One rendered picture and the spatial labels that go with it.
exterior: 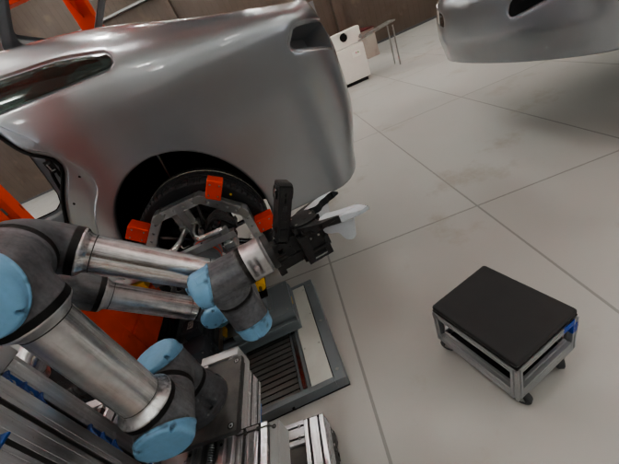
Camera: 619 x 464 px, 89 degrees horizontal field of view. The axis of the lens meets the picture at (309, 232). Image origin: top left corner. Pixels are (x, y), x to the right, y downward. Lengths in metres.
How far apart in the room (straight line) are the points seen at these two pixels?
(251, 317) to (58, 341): 0.30
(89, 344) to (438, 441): 1.36
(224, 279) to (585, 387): 1.54
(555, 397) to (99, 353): 1.60
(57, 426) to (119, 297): 0.31
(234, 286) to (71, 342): 0.27
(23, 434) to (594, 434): 1.69
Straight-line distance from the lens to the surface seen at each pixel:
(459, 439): 1.64
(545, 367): 1.62
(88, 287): 1.00
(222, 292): 0.59
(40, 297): 0.61
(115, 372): 0.70
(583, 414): 1.73
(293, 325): 2.00
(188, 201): 1.51
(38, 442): 0.85
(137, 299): 1.02
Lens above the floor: 1.53
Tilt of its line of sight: 31 degrees down
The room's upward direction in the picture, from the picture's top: 25 degrees counter-clockwise
